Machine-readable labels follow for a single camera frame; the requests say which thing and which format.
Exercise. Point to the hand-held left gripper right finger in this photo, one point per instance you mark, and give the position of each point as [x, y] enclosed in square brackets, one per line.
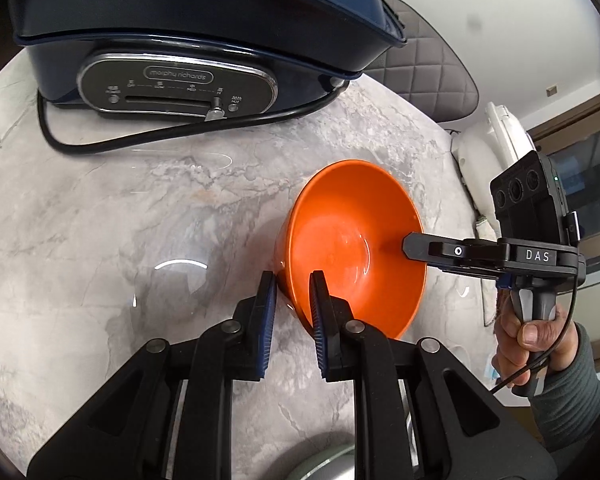
[319, 330]

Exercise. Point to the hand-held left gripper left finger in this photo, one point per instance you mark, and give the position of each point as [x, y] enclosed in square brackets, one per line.
[267, 325]

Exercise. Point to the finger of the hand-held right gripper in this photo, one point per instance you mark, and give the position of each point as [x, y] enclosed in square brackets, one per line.
[450, 252]

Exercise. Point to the orange bowl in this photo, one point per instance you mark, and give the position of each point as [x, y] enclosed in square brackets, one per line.
[340, 220]

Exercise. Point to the person's right forearm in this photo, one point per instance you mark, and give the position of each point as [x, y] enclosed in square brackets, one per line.
[575, 400]

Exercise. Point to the person's right hand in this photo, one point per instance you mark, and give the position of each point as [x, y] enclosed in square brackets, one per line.
[510, 355]

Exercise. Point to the white towel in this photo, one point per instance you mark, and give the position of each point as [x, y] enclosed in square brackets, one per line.
[487, 227]

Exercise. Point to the dark glass door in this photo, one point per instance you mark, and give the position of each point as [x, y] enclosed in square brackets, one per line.
[595, 185]

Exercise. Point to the white kitchen appliance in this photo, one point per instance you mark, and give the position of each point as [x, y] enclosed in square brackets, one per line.
[475, 160]

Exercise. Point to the grey quilted chair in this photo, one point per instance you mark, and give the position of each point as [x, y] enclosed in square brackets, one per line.
[430, 70]

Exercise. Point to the dark blue electric cooker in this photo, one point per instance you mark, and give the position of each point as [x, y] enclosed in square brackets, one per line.
[180, 10]

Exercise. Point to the wall socket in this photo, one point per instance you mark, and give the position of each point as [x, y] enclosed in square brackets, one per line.
[553, 91]

